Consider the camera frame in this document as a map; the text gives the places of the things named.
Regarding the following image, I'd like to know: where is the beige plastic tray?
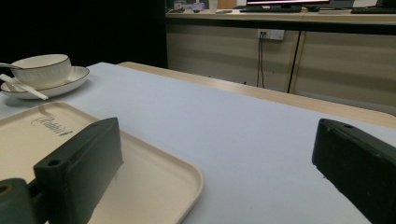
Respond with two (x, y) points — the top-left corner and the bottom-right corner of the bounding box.
(0, 101), (205, 224)

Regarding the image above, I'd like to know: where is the white chopstick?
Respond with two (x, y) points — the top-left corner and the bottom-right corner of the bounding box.
(0, 76), (48, 101)
(0, 73), (50, 101)

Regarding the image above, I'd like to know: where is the long wooden desk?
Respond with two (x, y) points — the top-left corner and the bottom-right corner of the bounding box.
(165, 8), (396, 108)

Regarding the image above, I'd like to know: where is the black power cable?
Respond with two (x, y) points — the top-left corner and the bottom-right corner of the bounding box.
(256, 32), (262, 89)
(260, 32), (266, 90)

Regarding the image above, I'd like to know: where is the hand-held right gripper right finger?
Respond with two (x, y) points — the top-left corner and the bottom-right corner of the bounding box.
(312, 118), (396, 224)

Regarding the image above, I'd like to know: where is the white wall power outlet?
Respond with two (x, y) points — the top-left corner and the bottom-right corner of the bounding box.
(257, 28), (286, 41)

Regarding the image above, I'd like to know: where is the pale blue table mat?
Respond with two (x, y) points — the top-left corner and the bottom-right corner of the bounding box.
(0, 62), (396, 224)

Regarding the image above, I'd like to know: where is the white ceramic bowl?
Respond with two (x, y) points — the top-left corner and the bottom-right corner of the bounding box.
(10, 53), (73, 91)

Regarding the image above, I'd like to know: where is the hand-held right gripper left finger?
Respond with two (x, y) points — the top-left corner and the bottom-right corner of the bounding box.
(33, 117), (124, 224)

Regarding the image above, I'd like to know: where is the black keyboard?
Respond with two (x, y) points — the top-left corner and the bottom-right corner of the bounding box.
(239, 6), (303, 14)
(350, 7), (396, 15)

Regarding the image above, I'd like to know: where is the computer monitor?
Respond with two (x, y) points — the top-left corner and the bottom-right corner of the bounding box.
(246, 0), (331, 8)

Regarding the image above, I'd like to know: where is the white ceramic plate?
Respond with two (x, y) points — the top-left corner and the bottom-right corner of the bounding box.
(0, 65), (91, 101)

